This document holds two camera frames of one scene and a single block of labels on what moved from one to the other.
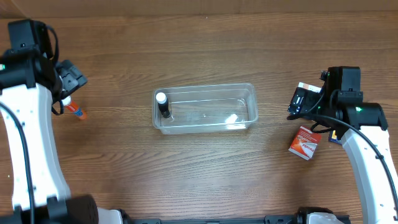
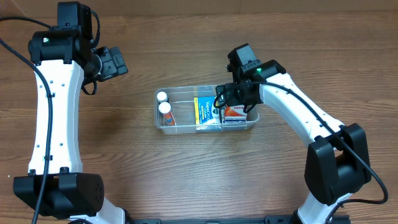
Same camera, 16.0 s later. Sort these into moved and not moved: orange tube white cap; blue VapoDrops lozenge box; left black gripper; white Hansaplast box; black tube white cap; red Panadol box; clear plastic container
Moved: orange tube white cap; blue VapoDrops lozenge box; red Panadol box; left black gripper; white Hansaplast box
Not moved: clear plastic container; black tube white cap
